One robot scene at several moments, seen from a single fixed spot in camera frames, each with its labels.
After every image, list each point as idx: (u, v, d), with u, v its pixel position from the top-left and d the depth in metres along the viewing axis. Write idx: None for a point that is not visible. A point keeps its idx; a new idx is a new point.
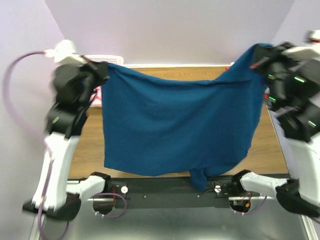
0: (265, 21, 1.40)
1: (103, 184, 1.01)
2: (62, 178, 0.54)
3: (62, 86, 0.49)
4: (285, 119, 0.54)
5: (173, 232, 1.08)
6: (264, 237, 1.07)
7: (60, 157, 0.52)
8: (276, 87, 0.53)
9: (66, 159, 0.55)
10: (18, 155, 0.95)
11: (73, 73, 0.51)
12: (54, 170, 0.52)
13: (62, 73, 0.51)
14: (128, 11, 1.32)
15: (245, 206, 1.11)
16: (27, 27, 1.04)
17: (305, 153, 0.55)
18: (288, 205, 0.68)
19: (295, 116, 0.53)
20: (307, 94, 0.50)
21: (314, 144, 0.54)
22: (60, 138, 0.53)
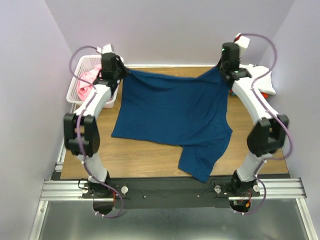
0: (265, 20, 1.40)
1: (105, 175, 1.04)
2: (97, 108, 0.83)
3: (105, 59, 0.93)
4: (224, 74, 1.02)
5: (173, 232, 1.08)
6: (264, 237, 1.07)
7: (99, 96, 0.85)
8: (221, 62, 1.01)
9: (102, 102, 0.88)
10: (17, 156, 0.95)
11: (110, 56, 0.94)
12: (94, 99, 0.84)
13: (107, 55, 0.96)
14: (128, 12, 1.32)
15: (245, 206, 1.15)
16: (27, 28, 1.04)
17: (243, 91, 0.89)
18: (255, 145, 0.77)
19: (229, 71, 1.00)
20: (230, 58, 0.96)
21: (240, 82, 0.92)
22: (101, 87, 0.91)
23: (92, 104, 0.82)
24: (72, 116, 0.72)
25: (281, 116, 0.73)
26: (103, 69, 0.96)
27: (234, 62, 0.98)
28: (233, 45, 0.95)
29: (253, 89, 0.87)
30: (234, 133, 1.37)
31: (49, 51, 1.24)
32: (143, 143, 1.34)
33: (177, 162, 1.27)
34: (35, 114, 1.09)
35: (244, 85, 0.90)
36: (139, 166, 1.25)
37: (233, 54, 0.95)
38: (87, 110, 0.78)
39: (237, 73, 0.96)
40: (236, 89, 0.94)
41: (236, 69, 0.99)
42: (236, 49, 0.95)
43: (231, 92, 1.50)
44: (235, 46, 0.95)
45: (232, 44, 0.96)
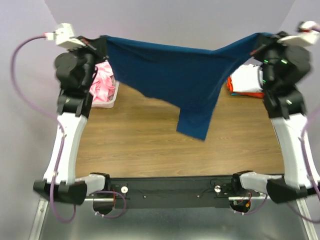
0: (266, 21, 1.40)
1: (103, 182, 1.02)
2: (73, 153, 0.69)
3: (66, 75, 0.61)
4: (268, 97, 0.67)
5: (173, 232, 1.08)
6: (264, 237, 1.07)
7: (71, 135, 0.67)
8: (266, 72, 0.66)
9: (77, 136, 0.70)
10: (16, 157, 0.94)
11: (75, 61, 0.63)
12: (67, 147, 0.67)
13: (62, 65, 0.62)
14: (129, 12, 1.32)
15: (245, 206, 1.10)
16: (27, 27, 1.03)
17: (286, 132, 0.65)
18: (274, 193, 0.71)
19: (276, 96, 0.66)
20: (287, 78, 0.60)
21: (290, 120, 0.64)
22: (70, 115, 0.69)
23: (65, 153, 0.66)
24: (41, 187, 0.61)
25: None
26: (63, 85, 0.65)
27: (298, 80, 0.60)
28: (301, 53, 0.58)
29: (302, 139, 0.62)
30: (234, 134, 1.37)
31: (49, 51, 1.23)
32: (143, 142, 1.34)
33: (177, 162, 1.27)
34: (35, 115, 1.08)
35: (296, 126, 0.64)
36: (140, 166, 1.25)
37: (300, 75, 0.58)
38: (59, 174, 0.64)
39: (288, 102, 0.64)
40: (276, 123, 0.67)
41: (289, 92, 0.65)
42: (304, 71, 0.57)
43: (231, 92, 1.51)
44: (300, 56, 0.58)
45: (300, 52, 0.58)
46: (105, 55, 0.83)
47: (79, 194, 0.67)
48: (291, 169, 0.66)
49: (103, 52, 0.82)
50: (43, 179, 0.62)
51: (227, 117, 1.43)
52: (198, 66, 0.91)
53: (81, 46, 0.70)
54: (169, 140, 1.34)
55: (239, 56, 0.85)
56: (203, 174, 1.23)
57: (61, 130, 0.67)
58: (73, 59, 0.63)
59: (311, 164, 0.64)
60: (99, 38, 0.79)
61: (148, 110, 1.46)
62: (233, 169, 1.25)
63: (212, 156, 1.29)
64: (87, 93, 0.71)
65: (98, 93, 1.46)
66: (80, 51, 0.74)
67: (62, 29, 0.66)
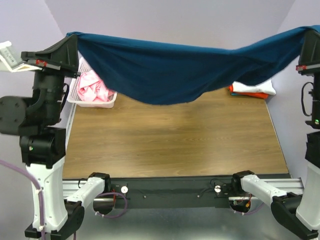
0: (266, 21, 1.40)
1: (103, 184, 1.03)
2: (58, 202, 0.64)
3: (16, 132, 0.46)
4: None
5: (173, 232, 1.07)
6: (264, 237, 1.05)
7: (48, 189, 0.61)
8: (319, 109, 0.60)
9: (57, 187, 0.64)
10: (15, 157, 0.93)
11: (23, 110, 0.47)
12: (46, 200, 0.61)
13: (6, 119, 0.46)
14: (129, 12, 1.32)
15: (245, 206, 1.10)
16: (26, 27, 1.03)
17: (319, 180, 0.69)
18: (283, 219, 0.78)
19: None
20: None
21: None
22: (39, 165, 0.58)
23: (47, 206, 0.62)
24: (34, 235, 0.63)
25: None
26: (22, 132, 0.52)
27: None
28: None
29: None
30: (234, 134, 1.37)
31: None
32: (144, 143, 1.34)
33: (177, 162, 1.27)
34: None
35: None
36: (140, 166, 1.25)
37: None
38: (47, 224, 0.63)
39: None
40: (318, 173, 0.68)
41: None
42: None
43: (232, 92, 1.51)
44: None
45: None
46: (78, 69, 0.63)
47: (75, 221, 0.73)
48: (308, 210, 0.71)
49: (74, 63, 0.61)
50: (32, 229, 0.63)
51: (227, 117, 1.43)
52: (225, 64, 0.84)
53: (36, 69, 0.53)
54: (169, 140, 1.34)
55: (272, 57, 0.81)
56: (203, 174, 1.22)
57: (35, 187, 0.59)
58: (19, 107, 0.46)
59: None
60: (68, 39, 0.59)
61: (148, 111, 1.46)
62: (233, 170, 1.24)
63: (212, 156, 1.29)
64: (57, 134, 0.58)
65: (98, 93, 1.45)
66: (40, 73, 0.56)
67: (2, 58, 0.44)
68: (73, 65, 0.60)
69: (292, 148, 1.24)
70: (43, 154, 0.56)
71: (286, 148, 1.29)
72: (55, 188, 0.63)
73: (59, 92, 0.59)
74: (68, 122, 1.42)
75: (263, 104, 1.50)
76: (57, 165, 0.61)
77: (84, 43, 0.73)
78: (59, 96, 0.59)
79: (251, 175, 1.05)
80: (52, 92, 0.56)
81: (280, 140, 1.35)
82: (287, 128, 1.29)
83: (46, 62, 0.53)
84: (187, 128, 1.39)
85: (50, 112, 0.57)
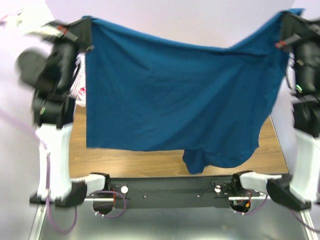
0: None
1: (103, 181, 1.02)
2: (64, 169, 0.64)
3: (35, 82, 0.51)
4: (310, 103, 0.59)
5: (173, 232, 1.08)
6: (264, 237, 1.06)
7: (56, 152, 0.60)
8: (304, 72, 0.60)
9: (64, 154, 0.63)
10: (13, 159, 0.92)
11: (43, 62, 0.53)
12: (54, 162, 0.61)
13: (27, 63, 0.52)
14: None
15: (245, 206, 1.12)
16: None
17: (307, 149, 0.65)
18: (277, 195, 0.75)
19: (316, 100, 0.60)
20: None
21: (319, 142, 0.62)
22: (49, 126, 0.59)
23: (53, 168, 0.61)
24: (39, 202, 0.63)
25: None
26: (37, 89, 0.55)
27: None
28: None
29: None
30: None
31: None
32: None
33: (177, 162, 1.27)
34: None
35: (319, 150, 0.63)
36: (140, 166, 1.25)
37: None
38: (52, 189, 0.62)
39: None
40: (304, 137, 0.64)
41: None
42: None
43: None
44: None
45: None
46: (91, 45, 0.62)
47: (78, 196, 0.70)
48: (300, 181, 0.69)
49: (87, 40, 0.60)
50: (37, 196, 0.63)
51: None
52: (213, 65, 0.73)
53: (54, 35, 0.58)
54: None
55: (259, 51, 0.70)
56: (203, 174, 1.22)
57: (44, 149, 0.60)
58: (39, 59, 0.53)
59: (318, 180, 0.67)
60: (82, 20, 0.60)
61: None
62: (233, 169, 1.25)
63: None
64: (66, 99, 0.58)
65: None
66: (58, 41, 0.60)
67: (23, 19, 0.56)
68: (85, 40, 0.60)
69: (292, 148, 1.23)
70: (54, 116, 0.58)
71: (286, 148, 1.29)
72: (63, 154, 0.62)
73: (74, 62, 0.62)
74: None
75: None
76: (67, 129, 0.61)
77: (98, 27, 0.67)
78: (73, 65, 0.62)
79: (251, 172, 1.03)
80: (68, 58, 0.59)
81: (280, 140, 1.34)
82: (287, 128, 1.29)
83: (65, 31, 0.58)
84: None
85: (64, 77, 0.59)
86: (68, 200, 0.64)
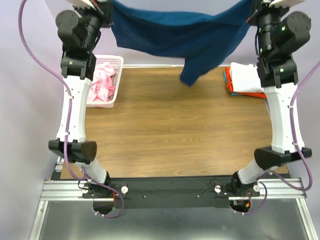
0: None
1: (103, 175, 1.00)
2: (82, 117, 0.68)
3: (71, 34, 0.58)
4: (263, 66, 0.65)
5: (173, 232, 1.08)
6: (264, 237, 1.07)
7: (78, 98, 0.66)
8: (265, 38, 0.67)
9: (83, 104, 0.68)
10: (12, 160, 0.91)
11: (77, 20, 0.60)
12: (74, 106, 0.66)
13: (65, 22, 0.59)
14: None
15: (245, 206, 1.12)
16: (24, 27, 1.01)
17: (273, 101, 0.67)
18: (264, 162, 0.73)
19: (271, 64, 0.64)
20: (283, 45, 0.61)
21: (281, 88, 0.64)
22: (74, 77, 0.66)
23: (74, 111, 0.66)
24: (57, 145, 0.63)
25: (306, 150, 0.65)
26: (66, 45, 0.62)
27: (295, 47, 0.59)
28: (300, 20, 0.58)
29: (292, 107, 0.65)
30: (235, 134, 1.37)
31: (51, 51, 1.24)
32: (143, 143, 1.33)
33: (178, 162, 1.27)
34: (34, 116, 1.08)
35: (284, 93, 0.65)
36: (140, 166, 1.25)
37: (297, 43, 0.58)
38: (71, 133, 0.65)
39: (282, 72, 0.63)
40: (268, 93, 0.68)
41: (284, 58, 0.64)
42: (302, 38, 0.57)
43: (231, 91, 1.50)
44: (299, 23, 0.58)
45: (301, 23, 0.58)
46: (110, 22, 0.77)
47: (90, 152, 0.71)
48: (278, 135, 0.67)
49: (108, 17, 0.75)
50: (56, 139, 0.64)
51: (227, 117, 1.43)
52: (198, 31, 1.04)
53: (89, 6, 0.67)
54: (169, 140, 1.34)
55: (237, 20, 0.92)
56: (203, 174, 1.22)
57: (68, 93, 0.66)
58: (75, 18, 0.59)
59: (297, 130, 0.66)
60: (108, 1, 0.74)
61: (148, 111, 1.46)
62: (233, 170, 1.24)
63: (212, 156, 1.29)
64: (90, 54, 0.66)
65: (98, 93, 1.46)
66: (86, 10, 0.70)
67: None
68: (106, 16, 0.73)
69: None
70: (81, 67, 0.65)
71: None
72: (82, 103, 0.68)
73: (98, 31, 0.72)
74: None
75: (263, 104, 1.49)
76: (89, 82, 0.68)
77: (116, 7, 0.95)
78: (97, 33, 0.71)
79: None
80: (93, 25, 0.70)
81: None
82: None
83: (95, 4, 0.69)
84: (187, 128, 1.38)
85: (90, 40, 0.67)
86: (84, 146, 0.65)
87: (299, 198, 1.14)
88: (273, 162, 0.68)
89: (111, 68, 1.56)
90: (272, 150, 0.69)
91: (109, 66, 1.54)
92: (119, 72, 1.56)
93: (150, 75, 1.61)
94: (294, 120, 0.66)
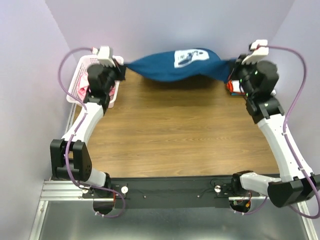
0: (267, 21, 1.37)
1: (104, 178, 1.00)
2: (88, 130, 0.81)
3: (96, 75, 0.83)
4: (249, 104, 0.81)
5: (173, 232, 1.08)
6: (264, 237, 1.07)
7: (91, 114, 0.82)
8: (247, 86, 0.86)
9: (93, 122, 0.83)
10: (12, 159, 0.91)
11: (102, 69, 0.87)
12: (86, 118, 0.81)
13: (93, 69, 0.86)
14: (127, 12, 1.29)
15: (245, 206, 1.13)
16: (23, 27, 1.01)
17: (269, 133, 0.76)
18: (278, 197, 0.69)
19: (256, 103, 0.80)
20: (261, 85, 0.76)
21: (270, 118, 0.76)
22: (92, 104, 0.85)
23: (85, 120, 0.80)
24: (59, 143, 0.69)
25: (315, 176, 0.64)
26: (92, 86, 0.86)
27: (267, 87, 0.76)
28: (268, 66, 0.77)
29: (285, 133, 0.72)
30: (234, 134, 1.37)
31: (49, 52, 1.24)
32: (143, 143, 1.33)
33: (178, 162, 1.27)
34: (34, 117, 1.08)
35: (273, 123, 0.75)
36: (140, 166, 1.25)
37: (268, 83, 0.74)
38: (76, 135, 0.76)
39: (266, 106, 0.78)
40: (261, 125, 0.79)
41: (267, 98, 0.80)
42: (273, 77, 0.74)
43: (231, 92, 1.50)
44: (268, 67, 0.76)
45: (269, 69, 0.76)
46: (123, 77, 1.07)
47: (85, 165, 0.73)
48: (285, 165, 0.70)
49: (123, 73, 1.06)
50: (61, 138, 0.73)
51: (227, 117, 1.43)
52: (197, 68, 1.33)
53: (112, 64, 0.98)
54: (169, 140, 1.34)
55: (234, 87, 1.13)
56: (203, 174, 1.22)
57: (84, 108, 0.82)
58: (100, 68, 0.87)
59: (299, 157, 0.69)
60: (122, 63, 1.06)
61: (148, 111, 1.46)
62: (233, 170, 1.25)
63: (212, 156, 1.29)
64: (106, 96, 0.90)
65: None
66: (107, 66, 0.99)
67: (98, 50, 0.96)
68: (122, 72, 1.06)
69: None
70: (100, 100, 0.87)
71: None
72: (93, 119, 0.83)
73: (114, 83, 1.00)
74: (68, 122, 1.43)
75: None
76: (101, 113, 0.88)
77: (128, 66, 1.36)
78: (113, 83, 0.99)
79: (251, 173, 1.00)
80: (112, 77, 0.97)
81: None
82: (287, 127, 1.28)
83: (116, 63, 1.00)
84: (187, 128, 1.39)
85: (108, 85, 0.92)
86: (84, 150, 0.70)
87: None
88: (286, 194, 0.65)
89: None
90: (281, 182, 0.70)
91: None
92: None
93: None
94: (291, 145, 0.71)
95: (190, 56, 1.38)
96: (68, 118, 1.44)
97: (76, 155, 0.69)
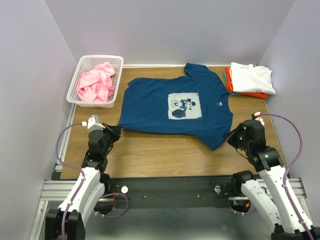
0: (268, 20, 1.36)
1: (103, 187, 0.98)
2: (84, 198, 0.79)
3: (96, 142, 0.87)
4: (250, 156, 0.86)
5: (173, 232, 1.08)
6: (264, 237, 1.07)
7: (88, 181, 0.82)
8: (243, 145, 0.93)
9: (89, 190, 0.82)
10: (12, 160, 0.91)
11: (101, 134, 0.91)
12: (84, 185, 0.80)
13: (94, 135, 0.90)
14: (126, 12, 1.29)
15: (245, 206, 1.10)
16: (22, 26, 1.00)
17: (271, 184, 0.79)
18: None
19: (256, 153, 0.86)
20: (254, 138, 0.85)
21: (271, 170, 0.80)
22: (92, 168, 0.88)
23: (82, 189, 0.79)
24: (55, 213, 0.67)
25: (316, 229, 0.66)
26: (91, 150, 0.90)
27: (259, 141, 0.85)
28: (253, 122, 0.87)
29: (285, 185, 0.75)
30: None
31: (49, 52, 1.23)
32: (141, 143, 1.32)
33: (177, 163, 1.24)
34: (34, 117, 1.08)
35: (274, 174, 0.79)
36: (139, 166, 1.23)
37: (257, 133, 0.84)
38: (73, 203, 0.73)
39: (266, 157, 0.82)
40: (263, 175, 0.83)
41: (263, 149, 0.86)
42: (259, 128, 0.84)
43: (232, 91, 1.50)
44: (253, 121, 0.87)
45: (255, 122, 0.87)
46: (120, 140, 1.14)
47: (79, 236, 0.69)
48: (287, 219, 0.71)
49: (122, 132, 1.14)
50: (57, 208, 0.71)
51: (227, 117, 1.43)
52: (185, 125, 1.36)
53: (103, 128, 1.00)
54: (169, 140, 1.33)
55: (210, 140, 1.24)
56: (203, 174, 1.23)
57: (82, 175, 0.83)
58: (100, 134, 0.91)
59: (299, 209, 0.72)
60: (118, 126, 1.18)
61: None
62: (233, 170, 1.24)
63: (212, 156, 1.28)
64: (104, 159, 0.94)
65: (98, 93, 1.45)
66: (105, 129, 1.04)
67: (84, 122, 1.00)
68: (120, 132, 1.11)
69: (292, 148, 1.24)
70: (99, 162, 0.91)
71: (286, 149, 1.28)
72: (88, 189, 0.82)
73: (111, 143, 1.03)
74: (68, 122, 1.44)
75: (263, 104, 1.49)
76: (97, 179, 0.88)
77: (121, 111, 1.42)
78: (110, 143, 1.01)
79: (253, 180, 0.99)
80: (109, 138, 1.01)
81: (280, 140, 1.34)
82: (287, 127, 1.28)
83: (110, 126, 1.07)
84: None
85: (105, 149, 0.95)
86: (79, 222, 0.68)
87: (300, 198, 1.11)
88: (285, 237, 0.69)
89: (111, 68, 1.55)
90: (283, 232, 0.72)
91: (108, 66, 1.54)
92: (119, 71, 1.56)
93: (150, 75, 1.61)
94: (291, 197, 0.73)
95: (181, 106, 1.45)
96: (68, 118, 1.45)
97: (70, 230, 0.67)
